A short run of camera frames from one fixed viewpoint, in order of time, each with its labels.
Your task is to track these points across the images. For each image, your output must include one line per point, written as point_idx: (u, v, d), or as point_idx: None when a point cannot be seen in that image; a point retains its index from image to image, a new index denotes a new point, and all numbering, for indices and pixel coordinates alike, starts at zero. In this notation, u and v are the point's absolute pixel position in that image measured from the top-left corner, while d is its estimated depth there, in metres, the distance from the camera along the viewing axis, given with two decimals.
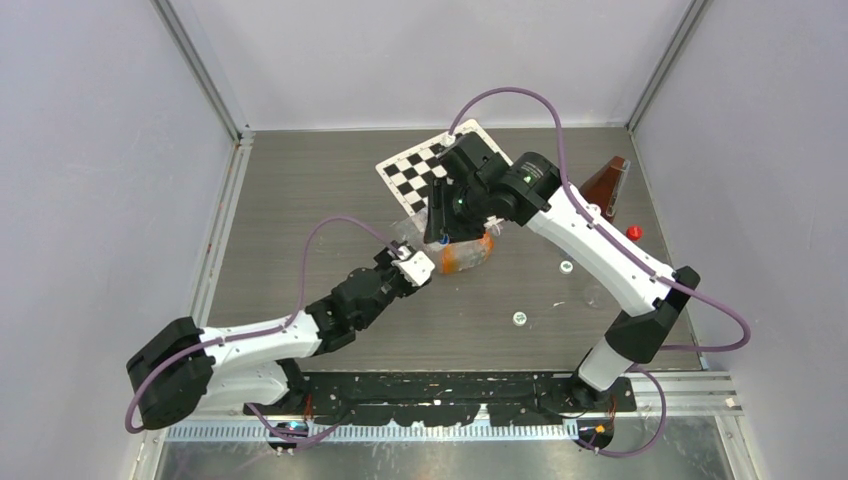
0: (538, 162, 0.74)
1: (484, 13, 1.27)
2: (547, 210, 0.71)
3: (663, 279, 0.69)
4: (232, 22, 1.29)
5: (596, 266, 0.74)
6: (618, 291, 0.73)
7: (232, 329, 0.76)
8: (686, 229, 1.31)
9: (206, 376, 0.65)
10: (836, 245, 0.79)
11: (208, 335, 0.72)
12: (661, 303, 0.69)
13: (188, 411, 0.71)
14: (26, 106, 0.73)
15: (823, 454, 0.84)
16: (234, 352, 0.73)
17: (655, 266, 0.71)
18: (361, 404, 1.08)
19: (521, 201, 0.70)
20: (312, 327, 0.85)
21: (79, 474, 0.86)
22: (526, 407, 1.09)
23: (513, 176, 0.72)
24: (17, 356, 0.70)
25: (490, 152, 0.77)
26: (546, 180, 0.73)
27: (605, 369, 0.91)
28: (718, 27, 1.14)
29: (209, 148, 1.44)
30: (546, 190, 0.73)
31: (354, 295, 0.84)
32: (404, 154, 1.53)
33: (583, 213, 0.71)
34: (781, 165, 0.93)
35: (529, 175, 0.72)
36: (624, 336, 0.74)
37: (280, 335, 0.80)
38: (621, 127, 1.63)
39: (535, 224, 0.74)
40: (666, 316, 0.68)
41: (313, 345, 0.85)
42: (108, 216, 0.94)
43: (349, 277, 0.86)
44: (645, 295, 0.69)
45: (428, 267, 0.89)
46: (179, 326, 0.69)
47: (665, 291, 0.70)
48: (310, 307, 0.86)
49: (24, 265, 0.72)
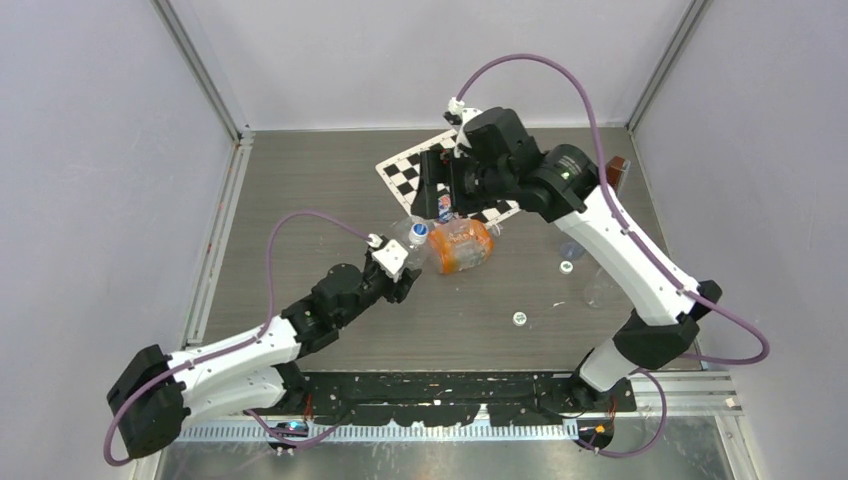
0: (575, 156, 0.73)
1: (484, 13, 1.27)
2: (582, 211, 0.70)
3: (691, 293, 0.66)
4: (231, 22, 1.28)
5: (622, 273, 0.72)
6: (641, 301, 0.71)
7: (203, 347, 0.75)
8: (686, 229, 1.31)
9: (177, 403, 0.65)
10: (835, 246, 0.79)
11: (177, 360, 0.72)
12: (685, 317, 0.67)
13: (174, 435, 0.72)
14: (26, 107, 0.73)
15: (823, 454, 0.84)
16: (206, 372, 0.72)
17: (683, 278, 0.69)
18: (361, 404, 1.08)
19: (555, 197, 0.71)
20: (290, 332, 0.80)
21: (79, 474, 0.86)
22: (527, 407, 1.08)
23: (550, 170, 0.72)
24: (18, 356, 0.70)
25: (525, 137, 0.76)
26: (583, 178, 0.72)
27: (606, 371, 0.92)
28: (719, 28, 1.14)
29: (209, 148, 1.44)
30: (582, 189, 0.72)
31: (335, 291, 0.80)
32: (404, 154, 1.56)
33: (617, 217, 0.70)
34: (781, 165, 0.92)
35: (567, 171, 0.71)
36: (638, 343, 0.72)
37: (254, 346, 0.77)
38: (621, 127, 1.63)
39: (565, 223, 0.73)
40: (688, 331, 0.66)
41: (295, 348, 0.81)
42: (108, 217, 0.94)
43: (330, 274, 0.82)
44: (670, 308, 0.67)
45: (401, 254, 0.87)
46: (147, 354, 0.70)
47: (690, 306, 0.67)
48: (286, 312, 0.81)
49: (22, 266, 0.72)
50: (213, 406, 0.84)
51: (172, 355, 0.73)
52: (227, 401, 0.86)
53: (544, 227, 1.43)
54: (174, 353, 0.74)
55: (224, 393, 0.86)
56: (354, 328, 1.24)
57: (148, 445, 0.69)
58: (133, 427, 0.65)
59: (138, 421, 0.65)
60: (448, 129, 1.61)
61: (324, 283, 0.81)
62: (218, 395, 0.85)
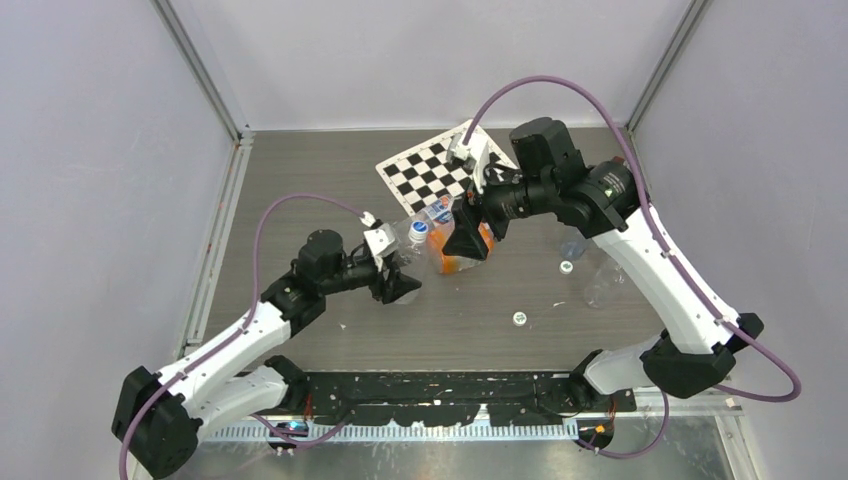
0: (620, 175, 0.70)
1: (484, 13, 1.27)
2: (623, 230, 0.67)
3: (729, 325, 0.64)
4: (232, 22, 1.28)
5: (658, 296, 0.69)
6: (673, 326, 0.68)
7: (191, 354, 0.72)
8: (686, 229, 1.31)
9: (182, 415, 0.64)
10: (835, 246, 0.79)
11: (167, 375, 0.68)
12: (720, 349, 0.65)
13: (190, 445, 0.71)
14: (26, 107, 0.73)
15: (823, 454, 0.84)
16: (202, 377, 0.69)
17: (722, 308, 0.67)
18: (361, 404, 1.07)
19: (597, 213, 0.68)
20: (275, 312, 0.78)
21: (78, 475, 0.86)
22: (527, 407, 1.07)
23: (594, 186, 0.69)
24: (17, 357, 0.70)
25: (571, 148, 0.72)
26: (624, 197, 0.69)
27: (608, 374, 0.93)
28: (719, 28, 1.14)
29: (209, 148, 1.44)
30: (622, 208, 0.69)
31: (319, 253, 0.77)
32: (404, 154, 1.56)
33: (659, 239, 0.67)
34: (781, 165, 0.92)
35: (612, 189, 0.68)
36: (668, 369, 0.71)
37: (243, 337, 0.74)
38: (621, 127, 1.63)
39: (604, 238, 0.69)
40: (724, 363, 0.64)
41: (285, 328, 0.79)
42: (108, 216, 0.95)
43: (310, 240, 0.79)
44: (706, 338, 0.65)
45: (385, 236, 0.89)
46: (135, 377, 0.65)
47: (725, 338, 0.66)
48: (266, 294, 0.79)
49: (22, 266, 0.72)
50: (223, 411, 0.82)
51: (160, 372, 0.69)
52: (236, 407, 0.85)
53: (544, 227, 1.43)
54: (163, 369, 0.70)
55: (230, 398, 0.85)
56: (355, 328, 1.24)
57: (168, 460, 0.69)
58: (143, 446, 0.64)
59: (147, 440, 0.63)
60: (448, 129, 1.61)
61: (305, 249, 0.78)
62: (226, 401, 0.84)
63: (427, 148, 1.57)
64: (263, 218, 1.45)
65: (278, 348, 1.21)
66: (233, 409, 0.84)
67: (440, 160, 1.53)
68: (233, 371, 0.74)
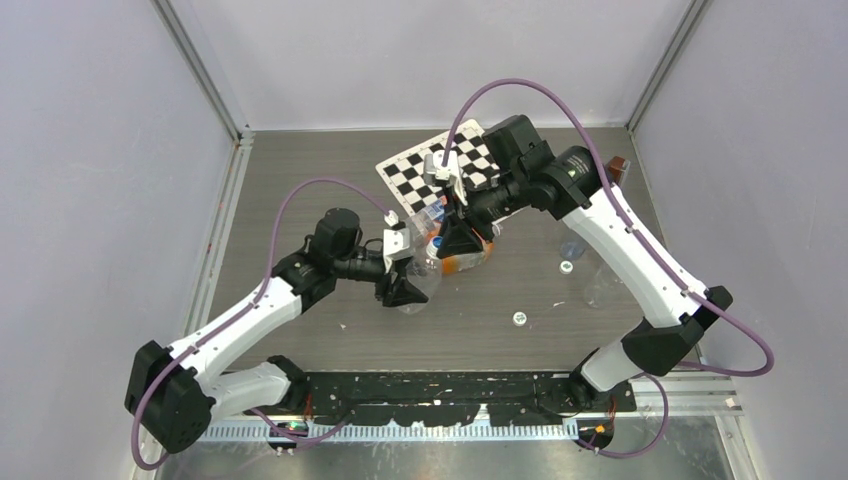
0: (584, 156, 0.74)
1: (484, 13, 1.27)
2: (587, 207, 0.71)
3: (695, 295, 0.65)
4: (232, 23, 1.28)
5: (628, 273, 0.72)
6: (647, 302, 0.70)
7: (201, 329, 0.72)
8: (686, 228, 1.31)
9: (195, 389, 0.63)
10: (835, 245, 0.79)
11: (178, 349, 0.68)
12: (688, 319, 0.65)
13: (205, 421, 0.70)
14: (27, 107, 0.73)
15: (823, 455, 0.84)
16: (214, 351, 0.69)
17: (689, 280, 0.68)
18: (361, 404, 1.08)
19: (562, 194, 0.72)
20: (285, 286, 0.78)
21: (79, 474, 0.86)
22: (527, 407, 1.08)
23: (558, 168, 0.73)
24: (18, 357, 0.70)
25: (537, 139, 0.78)
26: (589, 177, 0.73)
27: (608, 372, 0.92)
28: (718, 27, 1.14)
29: (209, 148, 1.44)
30: (587, 186, 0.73)
31: (337, 226, 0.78)
32: (404, 154, 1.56)
33: (621, 215, 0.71)
34: (781, 165, 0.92)
35: (575, 170, 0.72)
36: (643, 345, 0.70)
37: (254, 311, 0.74)
38: (621, 127, 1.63)
39: (572, 221, 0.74)
40: (692, 333, 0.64)
41: (296, 302, 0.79)
42: (108, 217, 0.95)
43: (328, 215, 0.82)
44: (673, 308, 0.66)
45: (400, 240, 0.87)
46: (147, 351, 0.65)
47: (694, 308, 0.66)
48: (277, 269, 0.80)
49: (22, 267, 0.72)
50: (233, 395, 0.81)
51: (173, 346, 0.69)
52: (242, 395, 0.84)
53: (544, 227, 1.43)
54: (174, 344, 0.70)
55: (237, 385, 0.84)
56: (355, 328, 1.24)
57: (182, 437, 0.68)
58: (155, 422, 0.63)
59: (160, 415, 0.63)
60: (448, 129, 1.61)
61: (324, 222, 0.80)
62: (234, 386, 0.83)
63: (428, 148, 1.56)
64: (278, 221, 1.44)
65: (278, 348, 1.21)
66: (239, 398, 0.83)
67: None
68: (243, 345, 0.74)
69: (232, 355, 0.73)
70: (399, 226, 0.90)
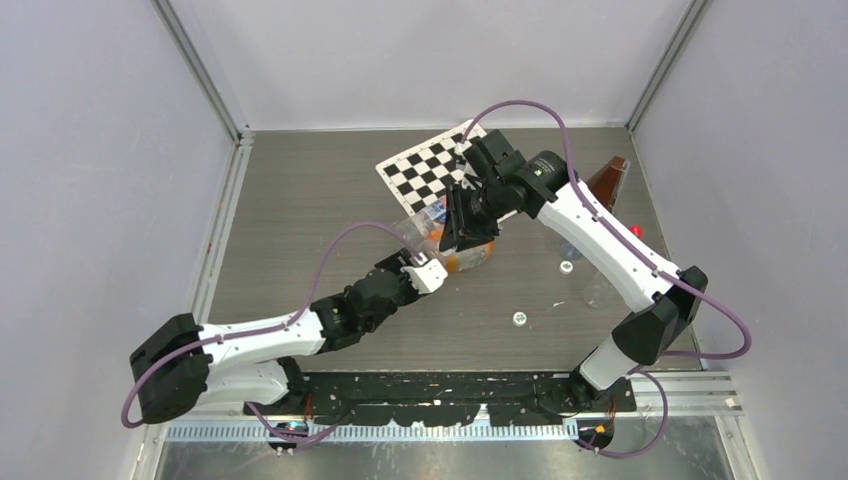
0: (550, 159, 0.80)
1: (484, 13, 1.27)
2: (554, 201, 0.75)
3: (665, 273, 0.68)
4: (232, 23, 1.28)
5: (601, 260, 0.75)
6: (622, 286, 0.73)
7: (233, 325, 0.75)
8: (686, 228, 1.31)
9: (203, 374, 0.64)
10: (835, 245, 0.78)
11: (207, 332, 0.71)
12: (660, 296, 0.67)
13: (188, 405, 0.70)
14: (26, 107, 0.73)
15: (823, 454, 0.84)
16: (234, 350, 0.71)
17: (659, 261, 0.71)
18: (361, 404, 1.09)
19: (531, 193, 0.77)
20: (317, 324, 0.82)
21: (78, 474, 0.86)
22: (526, 407, 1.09)
23: (525, 170, 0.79)
24: (17, 356, 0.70)
25: (510, 148, 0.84)
26: (557, 176, 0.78)
27: (604, 369, 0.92)
28: (719, 27, 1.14)
29: (209, 148, 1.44)
30: (554, 184, 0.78)
31: (372, 292, 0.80)
32: (404, 154, 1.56)
33: (588, 206, 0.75)
34: (781, 165, 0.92)
35: (541, 169, 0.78)
36: (627, 333, 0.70)
37: (282, 334, 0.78)
38: (621, 127, 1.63)
39: (545, 218, 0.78)
40: (665, 309, 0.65)
41: (317, 343, 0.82)
42: (108, 217, 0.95)
43: (369, 276, 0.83)
44: (645, 288, 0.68)
45: (441, 275, 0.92)
46: (180, 321, 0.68)
47: (667, 287, 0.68)
48: (315, 305, 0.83)
49: (22, 266, 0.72)
50: (227, 387, 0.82)
51: (202, 326, 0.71)
52: (237, 389, 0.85)
53: (544, 227, 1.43)
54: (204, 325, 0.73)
55: (234, 379, 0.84)
56: None
57: (161, 413, 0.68)
58: (154, 391, 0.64)
59: (163, 384, 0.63)
60: (448, 129, 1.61)
61: (362, 283, 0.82)
62: (231, 379, 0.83)
63: (427, 148, 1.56)
64: (278, 221, 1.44)
65: None
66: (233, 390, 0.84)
67: (440, 160, 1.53)
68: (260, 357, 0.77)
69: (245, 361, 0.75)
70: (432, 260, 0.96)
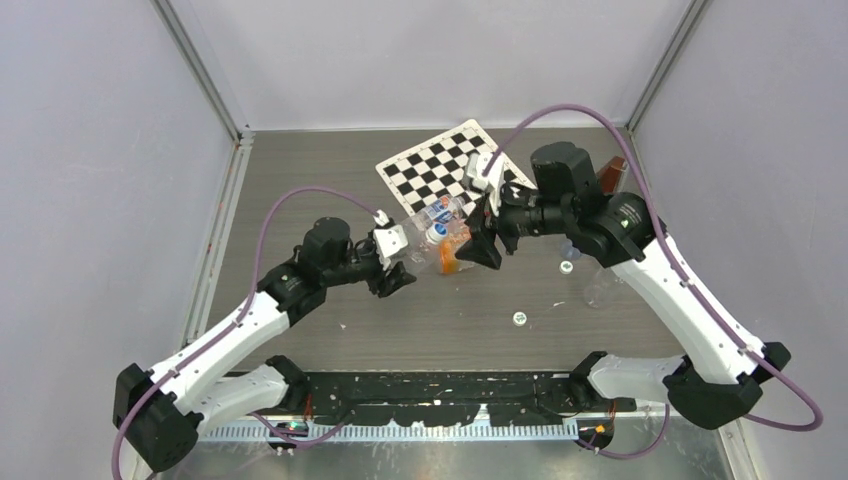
0: (635, 206, 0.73)
1: (483, 13, 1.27)
2: (640, 260, 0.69)
3: (754, 355, 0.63)
4: (231, 22, 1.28)
5: (679, 325, 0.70)
6: (698, 356, 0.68)
7: (184, 350, 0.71)
8: (686, 228, 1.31)
9: (175, 414, 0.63)
10: (836, 245, 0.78)
11: (159, 372, 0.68)
12: (747, 379, 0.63)
13: (191, 442, 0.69)
14: (26, 107, 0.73)
15: (824, 455, 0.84)
16: (195, 375, 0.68)
17: (746, 338, 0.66)
18: (361, 404, 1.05)
19: (612, 244, 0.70)
20: (271, 301, 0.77)
21: (78, 474, 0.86)
22: (527, 407, 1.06)
23: (609, 217, 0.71)
24: (18, 357, 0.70)
25: (592, 177, 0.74)
26: (641, 227, 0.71)
27: (628, 389, 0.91)
28: (719, 27, 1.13)
29: (209, 148, 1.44)
30: (640, 236, 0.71)
31: (325, 238, 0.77)
32: (404, 154, 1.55)
33: (678, 269, 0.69)
34: (781, 164, 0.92)
35: (627, 219, 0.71)
36: (695, 398, 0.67)
37: (238, 330, 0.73)
38: (621, 127, 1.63)
39: (620, 269, 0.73)
40: (753, 394, 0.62)
41: (283, 318, 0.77)
42: (108, 216, 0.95)
43: (317, 225, 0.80)
44: (730, 367, 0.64)
45: (398, 239, 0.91)
46: (128, 375, 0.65)
47: (752, 368, 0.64)
48: (262, 283, 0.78)
49: (22, 266, 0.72)
50: (224, 406, 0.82)
51: (153, 369, 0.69)
52: (240, 402, 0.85)
53: None
54: (156, 366, 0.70)
55: (230, 395, 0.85)
56: (355, 329, 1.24)
57: (169, 458, 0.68)
58: (142, 443, 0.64)
59: (143, 436, 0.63)
60: (448, 129, 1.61)
61: (314, 232, 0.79)
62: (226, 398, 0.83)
63: (427, 148, 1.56)
64: (279, 221, 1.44)
65: (277, 348, 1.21)
66: (233, 405, 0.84)
67: (440, 160, 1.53)
68: (229, 362, 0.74)
69: (215, 377, 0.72)
70: (392, 225, 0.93)
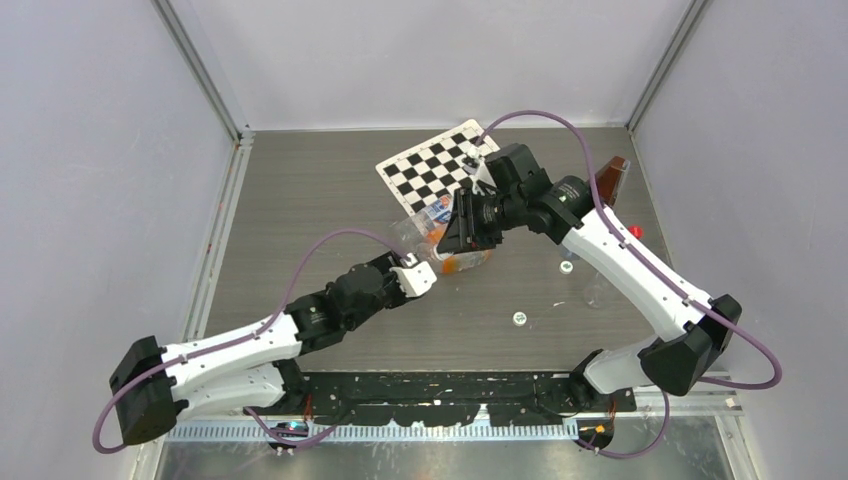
0: (575, 184, 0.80)
1: (484, 13, 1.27)
2: (580, 228, 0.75)
3: (697, 303, 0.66)
4: (232, 22, 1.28)
5: (628, 288, 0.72)
6: (653, 317, 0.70)
7: (199, 342, 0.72)
8: (686, 229, 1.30)
9: (167, 399, 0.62)
10: (836, 246, 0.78)
11: (170, 353, 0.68)
12: (693, 327, 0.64)
13: (167, 428, 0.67)
14: (27, 108, 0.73)
15: (824, 455, 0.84)
16: (199, 369, 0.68)
17: (690, 290, 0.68)
18: (361, 404, 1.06)
19: (556, 219, 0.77)
20: (292, 329, 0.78)
21: (78, 474, 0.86)
22: (526, 407, 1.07)
23: (550, 196, 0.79)
24: (19, 355, 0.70)
25: (536, 167, 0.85)
26: (581, 201, 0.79)
27: (610, 383, 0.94)
28: (719, 27, 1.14)
29: (209, 149, 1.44)
30: (579, 209, 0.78)
31: (355, 288, 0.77)
32: (404, 154, 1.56)
33: (615, 233, 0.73)
34: (781, 165, 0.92)
35: (565, 195, 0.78)
36: (658, 362, 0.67)
37: (253, 342, 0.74)
38: (621, 127, 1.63)
39: (570, 244, 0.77)
40: (698, 341, 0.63)
41: (295, 346, 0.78)
42: (108, 217, 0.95)
43: (352, 272, 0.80)
44: (676, 318, 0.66)
45: (429, 278, 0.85)
46: (143, 345, 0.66)
47: (699, 318, 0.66)
48: (291, 308, 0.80)
49: (22, 265, 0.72)
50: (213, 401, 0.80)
51: (167, 348, 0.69)
52: (227, 398, 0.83)
53: None
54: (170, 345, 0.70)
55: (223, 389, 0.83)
56: (355, 328, 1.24)
57: (140, 434, 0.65)
58: (127, 414, 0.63)
59: (131, 408, 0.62)
60: (448, 129, 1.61)
61: (345, 279, 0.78)
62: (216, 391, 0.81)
63: (427, 148, 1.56)
64: (277, 222, 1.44)
65: None
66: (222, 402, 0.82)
67: (440, 160, 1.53)
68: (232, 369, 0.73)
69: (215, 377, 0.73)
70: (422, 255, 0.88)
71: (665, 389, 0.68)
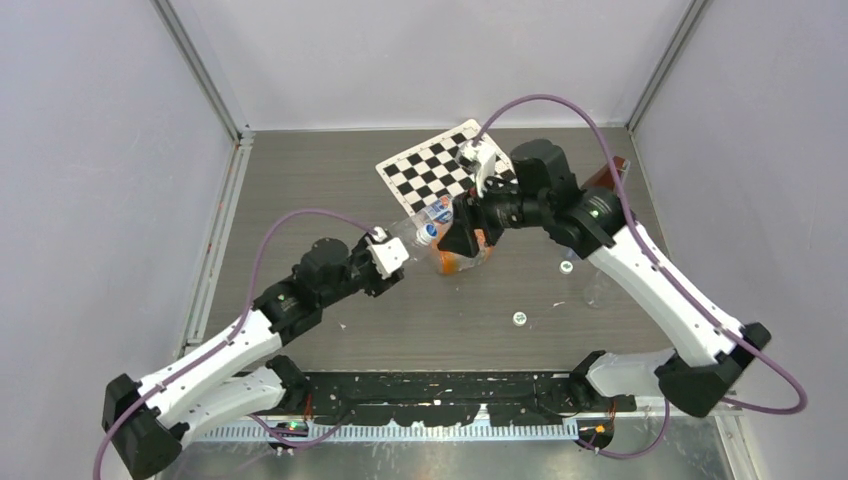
0: (606, 197, 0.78)
1: (484, 13, 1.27)
2: (610, 246, 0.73)
3: (729, 333, 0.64)
4: (232, 22, 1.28)
5: (657, 310, 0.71)
6: (681, 342, 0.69)
7: (175, 364, 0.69)
8: (686, 229, 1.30)
9: (157, 427, 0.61)
10: (836, 246, 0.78)
11: (147, 385, 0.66)
12: (725, 358, 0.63)
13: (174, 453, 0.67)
14: (26, 108, 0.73)
15: (823, 455, 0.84)
16: (180, 391, 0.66)
17: (722, 317, 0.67)
18: (361, 404, 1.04)
19: (585, 235, 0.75)
20: (264, 321, 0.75)
21: (78, 474, 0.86)
22: (526, 407, 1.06)
23: (582, 209, 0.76)
24: (18, 356, 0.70)
25: (568, 174, 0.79)
26: (612, 216, 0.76)
27: (610, 385, 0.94)
28: (719, 28, 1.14)
29: (209, 149, 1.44)
30: (611, 225, 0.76)
31: (322, 261, 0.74)
32: (404, 154, 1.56)
33: (647, 253, 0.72)
34: (781, 165, 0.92)
35: (597, 210, 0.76)
36: (682, 385, 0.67)
37: (227, 348, 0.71)
38: (621, 127, 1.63)
39: (599, 261, 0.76)
40: (729, 372, 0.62)
41: (274, 339, 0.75)
42: (108, 217, 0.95)
43: (316, 246, 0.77)
44: (706, 347, 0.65)
45: (400, 254, 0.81)
46: (117, 384, 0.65)
47: (730, 348, 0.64)
48: (259, 301, 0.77)
49: (22, 266, 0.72)
50: (212, 415, 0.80)
51: (142, 381, 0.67)
52: (228, 409, 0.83)
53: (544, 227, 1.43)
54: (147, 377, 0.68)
55: (221, 401, 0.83)
56: (355, 329, 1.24)
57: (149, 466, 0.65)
58: (126, 451, 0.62)
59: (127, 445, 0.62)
60: (448, 129, 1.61)
61: (310, 256, 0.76)
62: (215, 405, 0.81)
63: (427, 148, 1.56)
64: (277, 222, 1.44)
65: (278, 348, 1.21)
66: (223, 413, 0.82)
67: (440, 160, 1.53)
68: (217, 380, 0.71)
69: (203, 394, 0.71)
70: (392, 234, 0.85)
71: (687, 408, 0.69)
